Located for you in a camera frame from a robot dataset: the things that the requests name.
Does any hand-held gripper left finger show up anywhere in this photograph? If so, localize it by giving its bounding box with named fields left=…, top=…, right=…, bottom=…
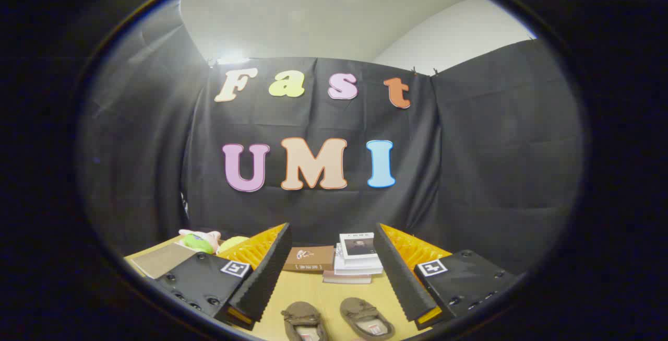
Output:
left=156, top=222, right=293, bottom=331

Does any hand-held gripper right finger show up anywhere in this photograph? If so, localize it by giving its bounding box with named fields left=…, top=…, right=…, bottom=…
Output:
left=373, top=222, right=518, bottom=331

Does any brown moccasin shoe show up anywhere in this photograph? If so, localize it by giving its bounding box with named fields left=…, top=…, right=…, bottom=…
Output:
left=340, top=297, right=396, bottom=341
left=281, top=301, right=329, bottom=341

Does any yellow round plush toy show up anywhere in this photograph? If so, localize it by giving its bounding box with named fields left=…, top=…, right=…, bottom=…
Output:
left=217, top=236, right=250, bottom=254

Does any brown book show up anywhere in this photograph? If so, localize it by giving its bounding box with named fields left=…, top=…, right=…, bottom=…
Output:
left=283, top=246, right=335, bottom=272

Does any pale pink book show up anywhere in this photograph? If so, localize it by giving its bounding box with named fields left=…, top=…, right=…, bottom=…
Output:
left=323, top=270, right=373, bottom=285

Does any pink green starfish plush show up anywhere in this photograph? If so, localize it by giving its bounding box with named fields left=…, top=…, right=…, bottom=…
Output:
left=178, top=229, right=222, bottom=255

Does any black backdrop cloth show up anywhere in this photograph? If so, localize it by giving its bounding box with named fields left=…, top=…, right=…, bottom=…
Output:
left=78, top=0, right=585, bottom=275

